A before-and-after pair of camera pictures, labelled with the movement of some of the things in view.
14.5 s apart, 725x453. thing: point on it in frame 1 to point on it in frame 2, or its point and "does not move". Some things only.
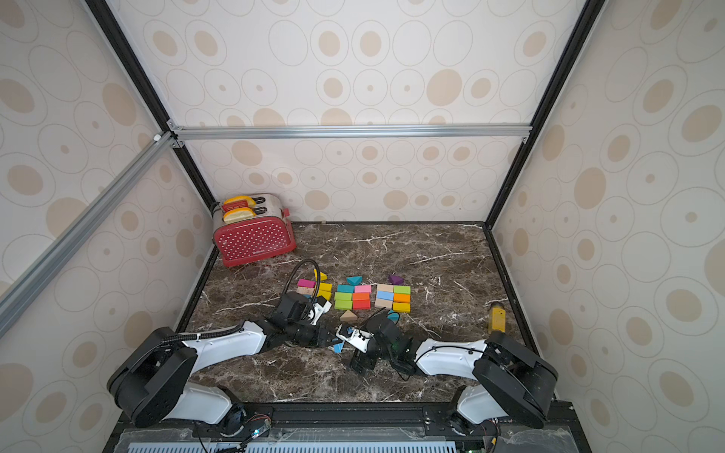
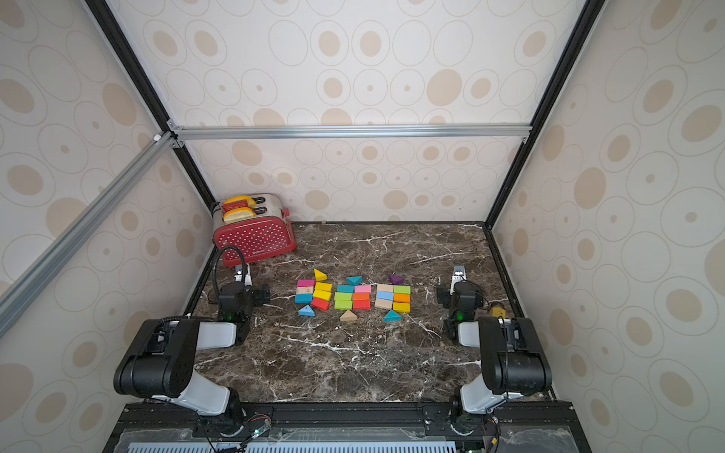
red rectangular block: [362, 304] does not move
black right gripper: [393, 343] to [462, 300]
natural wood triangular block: [348, 315] does not move
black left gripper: [322, 333] to [258, 299]
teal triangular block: [393, 315] does not move
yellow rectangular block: [401, 307] does not move
